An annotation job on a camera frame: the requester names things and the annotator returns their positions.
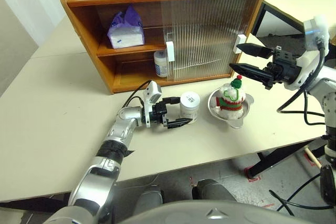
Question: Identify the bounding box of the stainless steel bowl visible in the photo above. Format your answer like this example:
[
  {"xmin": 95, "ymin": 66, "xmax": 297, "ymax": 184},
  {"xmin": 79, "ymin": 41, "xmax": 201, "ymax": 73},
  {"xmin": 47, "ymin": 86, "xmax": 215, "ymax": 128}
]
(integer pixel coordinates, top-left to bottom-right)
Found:
[{"xmin": 207, "ymin": 88, "xmax": 256, "ymax": 130}]

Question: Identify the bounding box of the cream table with black legs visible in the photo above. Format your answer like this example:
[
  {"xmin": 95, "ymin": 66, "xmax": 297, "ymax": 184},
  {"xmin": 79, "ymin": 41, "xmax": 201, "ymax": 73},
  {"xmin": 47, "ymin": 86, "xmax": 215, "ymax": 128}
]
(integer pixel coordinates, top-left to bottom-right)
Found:
[{"xmin": 250, "ymin": 0, "xmax": 336, "ymax": 39}]

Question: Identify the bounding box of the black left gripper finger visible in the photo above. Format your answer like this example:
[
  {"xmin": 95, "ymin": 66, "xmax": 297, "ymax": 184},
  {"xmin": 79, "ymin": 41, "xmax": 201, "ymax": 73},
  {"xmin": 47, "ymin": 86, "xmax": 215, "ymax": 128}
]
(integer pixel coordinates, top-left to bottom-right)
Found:
[
  {"xmin": 163, "ymin": 96, "xmax": 182, "ymax": 105},
  {"xmin": 165, "ymin": 118, "xmax": 194, "ymax": 131}
]

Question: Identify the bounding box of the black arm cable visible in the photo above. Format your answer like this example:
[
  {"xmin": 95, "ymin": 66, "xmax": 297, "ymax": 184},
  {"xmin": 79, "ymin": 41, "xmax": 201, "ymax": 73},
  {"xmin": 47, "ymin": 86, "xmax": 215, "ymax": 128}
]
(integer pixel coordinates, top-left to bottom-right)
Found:
[
  {"xmin": 277, "ymin": 36, "xmax": 329, "ymax": 126},
  {"xmin": 122, "ymin": 79, "xmax": 151, "ymax": 112}
]

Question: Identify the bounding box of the black floor cable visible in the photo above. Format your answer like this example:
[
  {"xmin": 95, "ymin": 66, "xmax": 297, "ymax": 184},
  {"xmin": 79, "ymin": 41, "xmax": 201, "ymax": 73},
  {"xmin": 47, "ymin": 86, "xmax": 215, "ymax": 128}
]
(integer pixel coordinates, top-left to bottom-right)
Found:
[{"xmin": 268, "ymin": 171, "xmax": 336, "ymax": 217}]

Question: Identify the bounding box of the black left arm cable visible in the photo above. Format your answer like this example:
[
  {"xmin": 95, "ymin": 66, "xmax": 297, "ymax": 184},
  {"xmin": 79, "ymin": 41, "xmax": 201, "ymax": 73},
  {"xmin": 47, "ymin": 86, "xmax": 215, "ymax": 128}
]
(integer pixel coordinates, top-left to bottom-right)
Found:
[{"xmin": 122, "ymin": 79, "xmax": 151, "ymax": 112}]

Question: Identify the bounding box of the ribbed glass sliding door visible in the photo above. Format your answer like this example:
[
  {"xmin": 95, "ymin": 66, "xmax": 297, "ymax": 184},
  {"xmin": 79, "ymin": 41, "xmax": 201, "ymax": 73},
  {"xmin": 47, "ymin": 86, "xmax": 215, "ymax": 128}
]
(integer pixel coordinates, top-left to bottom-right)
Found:
[{"xmin": 160, "ymin": 0, "xmax": 253, "ymax": 82}]

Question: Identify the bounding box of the ribbed sliding door with crack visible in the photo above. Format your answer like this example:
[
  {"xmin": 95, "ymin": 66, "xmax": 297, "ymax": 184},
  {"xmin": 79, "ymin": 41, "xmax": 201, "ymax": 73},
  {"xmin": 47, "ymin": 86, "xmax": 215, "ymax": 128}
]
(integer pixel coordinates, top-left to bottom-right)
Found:
[{"xmin": 167, "ymin": 0, "xmax": 260, "ymax": 81}]

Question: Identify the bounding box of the grey rounded shape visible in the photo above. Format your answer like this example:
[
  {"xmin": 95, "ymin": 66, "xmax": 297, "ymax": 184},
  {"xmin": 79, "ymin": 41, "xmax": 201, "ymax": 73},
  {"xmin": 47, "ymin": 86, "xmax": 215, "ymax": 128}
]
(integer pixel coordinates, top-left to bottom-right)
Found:
[
  {"xmin": 133, "ymin": 184, "xmax": 164, "ymax": 216},
  {"xmin": 192, "ymin": 178, "xmax": 237, "ymax": 204}
]

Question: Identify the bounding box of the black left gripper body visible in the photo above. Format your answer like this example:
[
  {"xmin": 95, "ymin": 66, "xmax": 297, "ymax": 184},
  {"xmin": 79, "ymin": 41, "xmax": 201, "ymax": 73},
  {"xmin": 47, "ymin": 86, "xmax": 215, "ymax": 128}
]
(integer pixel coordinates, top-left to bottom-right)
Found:
[{"xmin": 151, "ymin": 97, "xmax": 172, "ymax": 128}]

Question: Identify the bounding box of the grey robot torso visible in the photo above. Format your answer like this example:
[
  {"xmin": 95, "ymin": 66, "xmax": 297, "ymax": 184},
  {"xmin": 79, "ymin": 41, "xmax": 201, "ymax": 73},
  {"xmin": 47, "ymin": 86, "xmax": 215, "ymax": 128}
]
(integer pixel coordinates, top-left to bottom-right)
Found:
[{"xmin": 43, "ymin": 199, "xmax": 336, "ymax": 224}]

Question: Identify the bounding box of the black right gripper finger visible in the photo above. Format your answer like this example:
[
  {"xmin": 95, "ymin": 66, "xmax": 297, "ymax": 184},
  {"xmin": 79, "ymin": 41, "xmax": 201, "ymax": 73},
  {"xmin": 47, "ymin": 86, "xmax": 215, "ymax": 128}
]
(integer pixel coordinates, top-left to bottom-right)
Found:
[
  {"xmin": 237, "ymin": 42, "xmax": 272, "ymax": 58},
  {"xmin": 229, "ymin": 62, "xmax": 274, "ymax": 91}
]

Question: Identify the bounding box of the white door handle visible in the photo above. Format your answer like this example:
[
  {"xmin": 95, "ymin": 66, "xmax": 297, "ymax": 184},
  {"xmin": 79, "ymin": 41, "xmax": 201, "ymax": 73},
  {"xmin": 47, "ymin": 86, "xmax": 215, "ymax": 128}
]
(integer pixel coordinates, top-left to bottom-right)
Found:
[
  {"xmin": 233, "ymin": 34, "xmax": 246, "ymax": 55},
  {"xmin": 165, "ymin": 40, "xmax": 176, "ymax": 62}
]

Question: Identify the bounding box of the purple tissue pack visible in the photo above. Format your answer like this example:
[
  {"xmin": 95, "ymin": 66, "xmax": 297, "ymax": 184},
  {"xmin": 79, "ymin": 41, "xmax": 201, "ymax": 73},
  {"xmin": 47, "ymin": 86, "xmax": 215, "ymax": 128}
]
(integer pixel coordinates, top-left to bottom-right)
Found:
[{"xmin": 107, "ymin": 4, "xmax": 146, "ymax": 50}]

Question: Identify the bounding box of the white lidded jar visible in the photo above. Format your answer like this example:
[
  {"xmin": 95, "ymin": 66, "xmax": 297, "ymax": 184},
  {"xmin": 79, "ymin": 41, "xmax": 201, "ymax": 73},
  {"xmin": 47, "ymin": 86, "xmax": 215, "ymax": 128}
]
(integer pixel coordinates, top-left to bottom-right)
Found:
[
  {"xmin": 179, "ymin": 91, "xmax": 201, "ymax": 124},
  {"xmin": 153, "ymin": 49, "xmax": 169, "ymax": 79}
]

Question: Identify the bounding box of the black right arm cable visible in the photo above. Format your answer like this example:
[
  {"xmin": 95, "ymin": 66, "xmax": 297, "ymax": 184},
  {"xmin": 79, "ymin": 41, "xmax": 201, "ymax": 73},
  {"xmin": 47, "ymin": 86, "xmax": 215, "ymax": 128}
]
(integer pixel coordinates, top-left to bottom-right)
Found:
[{"xmin": 277, "ymin": 36, "xmax": 329, "ymax": 126}]

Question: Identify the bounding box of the black table leg frame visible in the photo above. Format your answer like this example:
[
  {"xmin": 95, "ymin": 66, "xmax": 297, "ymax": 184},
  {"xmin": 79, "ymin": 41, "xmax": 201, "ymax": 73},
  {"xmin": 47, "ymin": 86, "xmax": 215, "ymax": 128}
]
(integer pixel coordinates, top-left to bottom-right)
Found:
[{"xmin": 0, "ymin": 136, "xmax": 328, "ymax": 210}]

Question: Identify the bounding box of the light wooden stick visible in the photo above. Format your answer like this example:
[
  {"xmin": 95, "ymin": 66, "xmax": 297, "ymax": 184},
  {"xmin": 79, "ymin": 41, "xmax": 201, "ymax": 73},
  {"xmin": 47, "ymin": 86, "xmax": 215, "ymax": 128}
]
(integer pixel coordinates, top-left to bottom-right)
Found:
[{"xmin": 303, "ymin": 147, "xmax": 323, "ymax": 169}]

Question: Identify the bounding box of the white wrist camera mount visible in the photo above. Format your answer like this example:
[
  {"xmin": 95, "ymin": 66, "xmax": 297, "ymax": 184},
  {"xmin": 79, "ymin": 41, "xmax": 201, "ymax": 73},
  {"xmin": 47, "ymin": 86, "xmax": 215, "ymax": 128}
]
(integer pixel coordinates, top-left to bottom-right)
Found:
[
  {"xmin": 285, "ymin": 15, "xmax": 330, "ymax": 91},
  {"xmin": 142, "ymin": 80, "xmax": 162, "ymax": 129}
]

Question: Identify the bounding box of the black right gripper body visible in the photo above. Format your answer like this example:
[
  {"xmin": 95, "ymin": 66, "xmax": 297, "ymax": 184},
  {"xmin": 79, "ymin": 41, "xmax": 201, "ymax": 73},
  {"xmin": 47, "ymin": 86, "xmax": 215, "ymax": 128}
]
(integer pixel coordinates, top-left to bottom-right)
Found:
[{"xmin": 264, "ymin": 46, "xmax": 300, "ymax": 86}]

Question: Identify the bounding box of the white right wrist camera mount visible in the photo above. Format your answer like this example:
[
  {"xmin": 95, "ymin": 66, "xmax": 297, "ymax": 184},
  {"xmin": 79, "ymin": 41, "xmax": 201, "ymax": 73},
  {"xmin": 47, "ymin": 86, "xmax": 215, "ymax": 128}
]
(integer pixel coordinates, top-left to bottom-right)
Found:
[{"xmin": 285, "ymin": 15, "xmax": 330, "ymax": 91}]

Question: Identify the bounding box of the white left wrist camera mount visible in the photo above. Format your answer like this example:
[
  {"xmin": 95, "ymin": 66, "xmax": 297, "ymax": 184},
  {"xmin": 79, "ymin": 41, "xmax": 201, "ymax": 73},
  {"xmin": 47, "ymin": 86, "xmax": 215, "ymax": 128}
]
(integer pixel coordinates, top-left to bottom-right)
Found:
[{"xmin": 142, "ymin": 80, "xmax": 162, "ymax": 129}]

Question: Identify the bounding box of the knitted snowman doll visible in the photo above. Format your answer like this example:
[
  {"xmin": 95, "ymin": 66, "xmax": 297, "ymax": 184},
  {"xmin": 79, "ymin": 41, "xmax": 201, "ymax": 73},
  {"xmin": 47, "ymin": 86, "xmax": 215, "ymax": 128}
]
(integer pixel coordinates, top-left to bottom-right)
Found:
[{"xmin": 215, "ymin": 74, "xmax": 247, "ymax": 120}]

